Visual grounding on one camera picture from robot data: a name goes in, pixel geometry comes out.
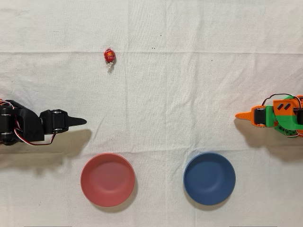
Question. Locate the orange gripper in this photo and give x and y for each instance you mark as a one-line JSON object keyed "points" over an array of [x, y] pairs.
{"points": [[259, 116]]}

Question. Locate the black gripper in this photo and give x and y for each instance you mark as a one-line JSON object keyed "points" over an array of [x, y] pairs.
{"points": [[58, 121]]}

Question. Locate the red candy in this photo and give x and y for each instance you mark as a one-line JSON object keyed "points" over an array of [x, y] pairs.
{"points": [[109, 56]]}

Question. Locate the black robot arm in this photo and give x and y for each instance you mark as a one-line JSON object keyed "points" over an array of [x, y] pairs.
{"points": [[26, 125]]}

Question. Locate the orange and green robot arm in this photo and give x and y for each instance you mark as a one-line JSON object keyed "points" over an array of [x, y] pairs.
{"points": [[286, 118]]}

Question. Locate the red bowl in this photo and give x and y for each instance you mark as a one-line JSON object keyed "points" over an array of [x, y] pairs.
{"points": [[107, 179]]}

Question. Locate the blue bowl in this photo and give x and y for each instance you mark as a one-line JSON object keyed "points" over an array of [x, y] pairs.
{"points": [[209, 178]]}

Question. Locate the white tablecloth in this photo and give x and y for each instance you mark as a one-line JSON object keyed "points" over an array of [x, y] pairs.
{"points": [[151, 94]]}

